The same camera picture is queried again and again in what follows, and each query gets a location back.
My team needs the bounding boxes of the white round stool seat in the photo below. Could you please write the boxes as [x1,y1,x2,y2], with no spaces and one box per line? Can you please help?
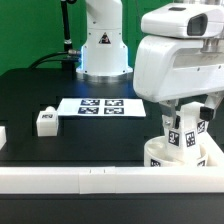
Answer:
[144,136,208,167]

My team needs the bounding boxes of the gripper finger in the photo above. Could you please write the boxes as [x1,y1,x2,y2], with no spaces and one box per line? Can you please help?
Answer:
[200,92,224,122]
[159,99,180,129]

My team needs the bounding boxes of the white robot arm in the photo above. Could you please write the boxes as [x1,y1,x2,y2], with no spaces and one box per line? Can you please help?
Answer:
[77,0,224,125]

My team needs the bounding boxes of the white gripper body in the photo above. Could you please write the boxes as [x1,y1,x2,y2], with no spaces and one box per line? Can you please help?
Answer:
[133,3,224,102]

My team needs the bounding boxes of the white left fence piece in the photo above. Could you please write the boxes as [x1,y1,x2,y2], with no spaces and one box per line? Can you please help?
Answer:
[0,126,7,150]

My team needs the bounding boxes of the white front fence bar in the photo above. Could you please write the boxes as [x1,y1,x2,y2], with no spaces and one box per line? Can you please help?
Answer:
[0,167,224,194]

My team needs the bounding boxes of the white marker sheet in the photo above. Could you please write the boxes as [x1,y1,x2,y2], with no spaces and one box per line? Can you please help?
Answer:
[57,98,146,117]

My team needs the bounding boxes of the black cable bundle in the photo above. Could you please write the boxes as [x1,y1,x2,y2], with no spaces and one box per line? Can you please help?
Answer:
[28,49,82,70]

